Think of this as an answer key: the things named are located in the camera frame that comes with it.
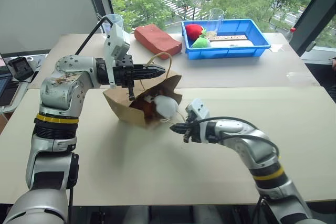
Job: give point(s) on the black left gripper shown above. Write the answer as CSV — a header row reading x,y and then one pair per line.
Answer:
x,y
123,73

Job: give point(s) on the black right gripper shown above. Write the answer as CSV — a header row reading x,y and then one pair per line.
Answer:
x,y
193,132

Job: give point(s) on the white plush toy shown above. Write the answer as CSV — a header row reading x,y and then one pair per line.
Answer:
x,y
166,106

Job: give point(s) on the brown paper bag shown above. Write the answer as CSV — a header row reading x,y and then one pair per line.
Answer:
x,y
123,108

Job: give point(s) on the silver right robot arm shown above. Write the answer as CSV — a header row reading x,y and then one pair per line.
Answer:
x,y
260,150

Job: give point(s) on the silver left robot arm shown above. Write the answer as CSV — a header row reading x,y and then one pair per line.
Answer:
x,y
60,95

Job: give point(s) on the brown orange plush toy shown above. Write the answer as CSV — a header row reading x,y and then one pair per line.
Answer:
x,y
147,106

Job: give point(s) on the green plush toy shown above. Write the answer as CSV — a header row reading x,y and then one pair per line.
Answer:
x,y
201,43

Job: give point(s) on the red strawberry plush toy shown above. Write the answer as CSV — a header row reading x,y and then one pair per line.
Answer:
x,y
193,30

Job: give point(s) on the red brick block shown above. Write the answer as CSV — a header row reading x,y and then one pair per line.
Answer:
x,y
157,40

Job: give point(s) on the clear plastic measuring cup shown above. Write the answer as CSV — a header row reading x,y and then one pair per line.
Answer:
x,y
115,20

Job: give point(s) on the blue plastic bin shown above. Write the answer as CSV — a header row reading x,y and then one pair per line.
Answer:
x,y
228,52

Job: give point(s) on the clear drinking glass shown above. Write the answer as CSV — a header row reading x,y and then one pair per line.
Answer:
x,y
216,20

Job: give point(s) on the wooden board with holes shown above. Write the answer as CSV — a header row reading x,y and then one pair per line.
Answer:
x,y
231,37

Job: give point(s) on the white flat tray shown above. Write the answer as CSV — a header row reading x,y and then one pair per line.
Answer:
x,y
233,43

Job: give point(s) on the black charger box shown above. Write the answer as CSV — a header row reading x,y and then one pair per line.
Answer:
x,y
20,68

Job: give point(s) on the laptop computer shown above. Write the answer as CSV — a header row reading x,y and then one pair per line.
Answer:
x,y
5,87

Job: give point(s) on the clear bottle with red cap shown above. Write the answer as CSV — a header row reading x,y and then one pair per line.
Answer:
x,y
291,34

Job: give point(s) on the bystander person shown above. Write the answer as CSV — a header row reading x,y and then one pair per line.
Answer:
x,y
334,64

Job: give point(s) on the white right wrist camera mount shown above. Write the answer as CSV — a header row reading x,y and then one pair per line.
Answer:
x,y
197,109

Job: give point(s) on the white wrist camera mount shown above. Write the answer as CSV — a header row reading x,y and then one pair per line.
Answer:
x,y
116,42
197,109

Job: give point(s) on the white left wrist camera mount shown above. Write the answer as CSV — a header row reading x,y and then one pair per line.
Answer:
x,y
116,42

